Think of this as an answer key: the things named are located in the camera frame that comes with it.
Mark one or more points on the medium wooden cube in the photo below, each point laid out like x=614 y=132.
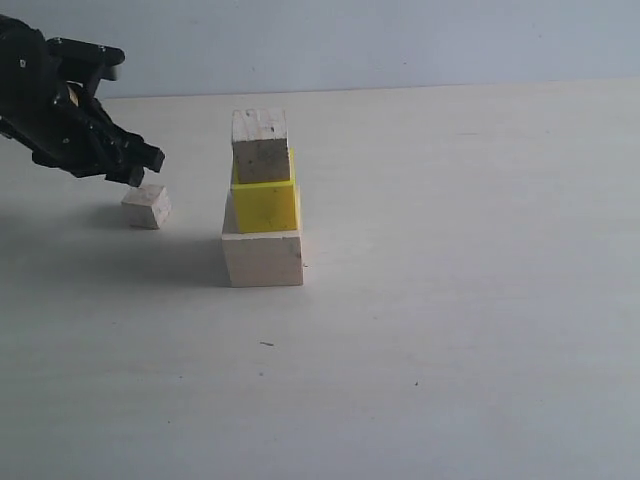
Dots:
x=260 y=145

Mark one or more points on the large pale wooden cube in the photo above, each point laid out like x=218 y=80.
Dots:
x=262 y=259

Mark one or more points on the yellow cube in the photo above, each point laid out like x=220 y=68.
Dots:
x=266 y=206

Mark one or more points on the small pale wooden cube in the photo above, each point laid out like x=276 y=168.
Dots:
x=146 y=207

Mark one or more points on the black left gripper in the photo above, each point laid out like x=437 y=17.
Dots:
x=48 y=105

